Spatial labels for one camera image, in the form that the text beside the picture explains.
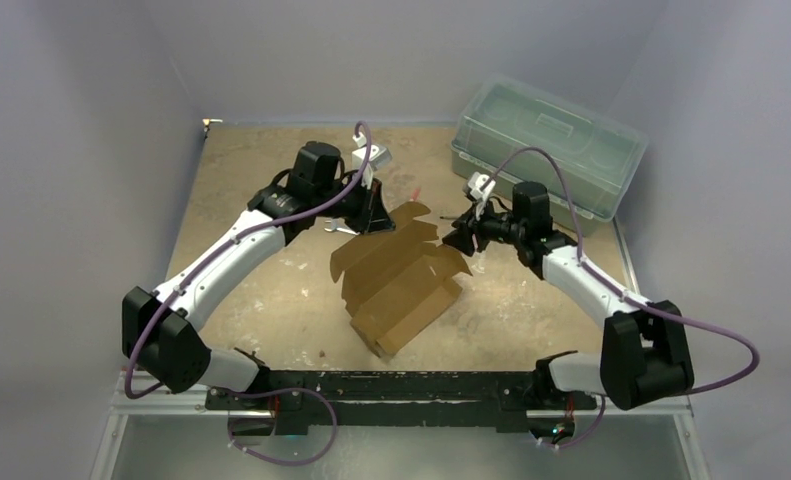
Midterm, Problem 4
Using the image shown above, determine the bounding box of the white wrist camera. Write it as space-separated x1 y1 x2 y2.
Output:
351 132 392 189
463 172 496 220

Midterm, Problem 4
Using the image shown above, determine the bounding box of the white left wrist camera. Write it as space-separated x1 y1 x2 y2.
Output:
351 132 392 189

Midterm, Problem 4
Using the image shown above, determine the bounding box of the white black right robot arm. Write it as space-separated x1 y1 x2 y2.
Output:
443 173 694 410

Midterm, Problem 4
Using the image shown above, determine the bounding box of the brown cardboard box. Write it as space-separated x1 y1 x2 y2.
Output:
330 201 472 358

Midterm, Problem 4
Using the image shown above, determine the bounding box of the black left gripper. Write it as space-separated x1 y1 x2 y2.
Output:
314 171 396 234

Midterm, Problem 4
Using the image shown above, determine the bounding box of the red pen with white label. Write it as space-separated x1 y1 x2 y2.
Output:
409 186 421 202

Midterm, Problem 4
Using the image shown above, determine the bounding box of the silver open-end wrench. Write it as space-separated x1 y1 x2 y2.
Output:
324 219 357 236

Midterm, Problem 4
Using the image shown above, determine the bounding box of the clear plastic storage box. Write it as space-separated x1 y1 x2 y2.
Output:
451 75 648 223

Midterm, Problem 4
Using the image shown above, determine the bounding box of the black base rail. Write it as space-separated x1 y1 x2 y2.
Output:
205 366 597 436

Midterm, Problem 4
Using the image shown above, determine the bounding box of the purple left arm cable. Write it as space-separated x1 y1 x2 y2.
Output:
124 120 374 400

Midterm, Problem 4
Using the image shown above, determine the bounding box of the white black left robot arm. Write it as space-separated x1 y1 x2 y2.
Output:
121 135 395 409

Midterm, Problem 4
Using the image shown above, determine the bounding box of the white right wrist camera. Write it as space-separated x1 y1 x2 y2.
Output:
463 172 496 220

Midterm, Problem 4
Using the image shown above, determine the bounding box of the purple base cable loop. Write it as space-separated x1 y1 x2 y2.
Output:
226 388 338 468

